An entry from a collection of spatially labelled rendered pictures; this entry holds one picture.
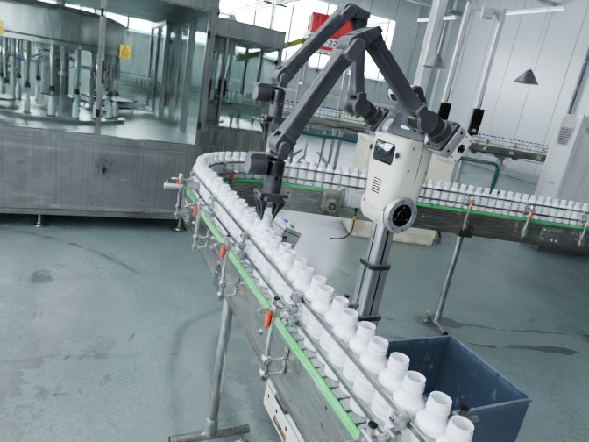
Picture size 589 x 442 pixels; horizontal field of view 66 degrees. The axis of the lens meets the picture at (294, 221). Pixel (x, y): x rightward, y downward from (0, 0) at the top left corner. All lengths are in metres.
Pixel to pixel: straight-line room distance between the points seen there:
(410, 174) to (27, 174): 3.51
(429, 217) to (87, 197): 3.04
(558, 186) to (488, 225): 3.70
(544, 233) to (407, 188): 2.00
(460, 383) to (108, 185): 3.71
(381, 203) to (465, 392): 0.79
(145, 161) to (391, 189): 3.09
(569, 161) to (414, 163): 5.36
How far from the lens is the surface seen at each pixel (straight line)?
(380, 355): 0.96
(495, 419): 1.37
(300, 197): 3.07
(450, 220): 3.40
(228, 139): 6.68
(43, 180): 4.61
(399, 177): 1.88
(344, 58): 1.50
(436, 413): 0.86
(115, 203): 4.66
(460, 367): 1.58
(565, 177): 7.18
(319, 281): 1.17
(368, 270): 2.06
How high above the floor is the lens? 1.62
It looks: 16 degrees down
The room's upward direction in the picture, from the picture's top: 10 degrees clockwise
